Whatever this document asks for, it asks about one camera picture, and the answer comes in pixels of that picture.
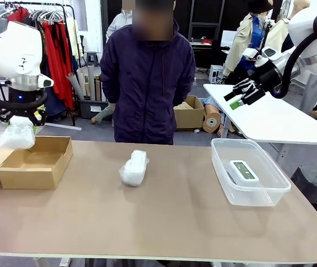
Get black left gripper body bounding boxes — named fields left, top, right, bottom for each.
left=6, top=88, right=45, bottom=119

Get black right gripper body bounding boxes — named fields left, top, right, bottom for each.
left=251, top=66, right=283, bottom=94

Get white unwrapped digital clock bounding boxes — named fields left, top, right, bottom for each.
left=228, top=159, right=260, bottom=188

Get bulky bubble-wrapped clock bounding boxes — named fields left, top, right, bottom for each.
left=118, top=150, right=150, bottom=187

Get navy garment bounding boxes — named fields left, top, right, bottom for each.
left=45, top=82, right=67, bottom=116

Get metal floor strip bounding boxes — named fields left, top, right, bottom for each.
left=45, top=122, right=82, bottom=131

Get white computer case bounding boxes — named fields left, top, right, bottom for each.
left=209, top=65, right=226, bottom=85

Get white work table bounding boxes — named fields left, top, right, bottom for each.
left=203, top=83, right=317, bottom=165

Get brown paper spool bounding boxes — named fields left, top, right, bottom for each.
left=202, top=105, right=223, bottom=134

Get leaning grey cardboard roll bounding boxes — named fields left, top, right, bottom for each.
left=66, top=72, right=85, bottom=102

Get mannequin beige coat blue shirt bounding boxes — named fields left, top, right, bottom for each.
left=225, top=0, right=268, bottom=82

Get black tripod pole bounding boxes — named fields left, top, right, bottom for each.
left=258, top=20, right=275, bottom=51

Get dark storage bin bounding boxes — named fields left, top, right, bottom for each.
left=78, top=99, right=110, bottom=120

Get mannequin beige vest navy top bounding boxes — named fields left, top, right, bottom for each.
left=267, top=0, right=296, bottom=51

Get red dress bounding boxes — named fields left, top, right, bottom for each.
left=41, top=21, right=75, bottom=110

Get white monitor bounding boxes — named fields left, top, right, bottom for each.
left=220, top=30, right=238, bottom=48

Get beige cardboard roll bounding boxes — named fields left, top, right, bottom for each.
left=76, top=68, right=88, bottom=98

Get open cardboard floor box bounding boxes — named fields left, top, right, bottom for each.
left=173, top=95, right=206, bottom=131

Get brown cardboard box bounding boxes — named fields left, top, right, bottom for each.
left=0, top=135, right=74, bottom=191

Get tall grey cardboard roll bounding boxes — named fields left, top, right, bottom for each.
left=87, top=65, right=96, bottom=102

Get mannequin leg grey trousers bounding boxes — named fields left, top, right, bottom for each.
left=91, top=103, right=115, bottom=125

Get cream garment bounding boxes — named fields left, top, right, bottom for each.
left=64, top=17, right=82, bottom=61

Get grey plastic stool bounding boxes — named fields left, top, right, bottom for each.
left=85, top=51, right=100, bottom=68

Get red jacket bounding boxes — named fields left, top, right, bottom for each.
left=7, top=6, right=31, bottom=25

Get black shelving unit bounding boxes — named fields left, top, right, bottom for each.
left=188, top=0, right=226, bottom=68

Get person in navy jacket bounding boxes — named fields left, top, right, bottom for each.
left=100, top=0, right=197, bottom=146

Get black metal clothes rack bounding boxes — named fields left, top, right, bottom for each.
left=0, top=2, right=77, bottom=127

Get clear plastic container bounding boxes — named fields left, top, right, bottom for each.
left=210, top=137, right=292, bottom=207

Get black plastic stool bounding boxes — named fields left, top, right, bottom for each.
left=290, top=166, right=317, bottom=221

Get person in grey hoodie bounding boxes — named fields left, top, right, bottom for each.
left=106, top=8, right=134, bottom=43

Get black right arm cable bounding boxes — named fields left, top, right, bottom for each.
left=270, top=10, right=317, bottom=100

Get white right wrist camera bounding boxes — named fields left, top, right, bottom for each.
left=241, top=47, right=260, bottom=61

